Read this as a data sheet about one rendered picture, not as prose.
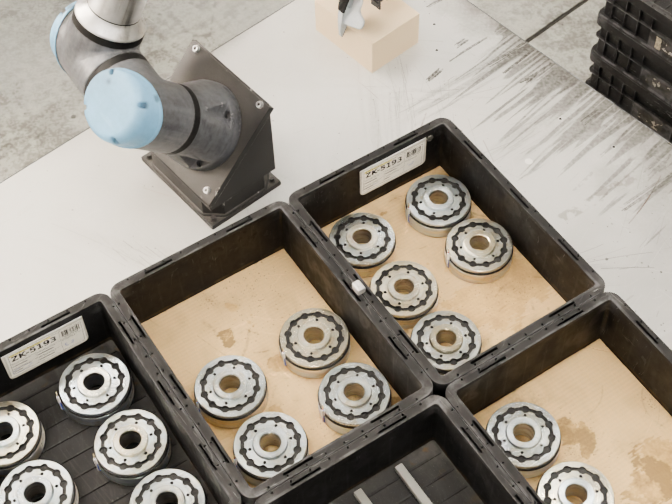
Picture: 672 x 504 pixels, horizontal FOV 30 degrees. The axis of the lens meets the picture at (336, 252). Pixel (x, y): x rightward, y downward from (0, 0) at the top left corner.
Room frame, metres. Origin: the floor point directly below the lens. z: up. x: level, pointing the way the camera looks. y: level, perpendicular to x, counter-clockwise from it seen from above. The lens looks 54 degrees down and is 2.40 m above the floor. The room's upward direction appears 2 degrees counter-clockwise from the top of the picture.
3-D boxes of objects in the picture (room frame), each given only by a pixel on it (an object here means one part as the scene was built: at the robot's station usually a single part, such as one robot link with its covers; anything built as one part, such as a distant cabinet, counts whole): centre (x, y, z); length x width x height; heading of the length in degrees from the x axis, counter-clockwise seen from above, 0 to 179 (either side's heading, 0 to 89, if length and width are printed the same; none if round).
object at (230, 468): (0.93, 0.10, 0.92); 0.40 x 0.30 x 0.02; 31
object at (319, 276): (0.93, 0.10, 0.87); 0.40 x 0.30 x 0.11; 31
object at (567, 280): (1.09, -0.16, 0.87); 0.40 x 0.30 x 0.11; 31
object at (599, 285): (1.09, -0.16, 0.92); 0.40 x 0.30 x 0.02; 31
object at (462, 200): (1.22, -0.16, 0.86); 0.10 x 0.10 x 0.01
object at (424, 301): (1.05, -0.10, 0.86); 0.10 x 0.10 x 0.01
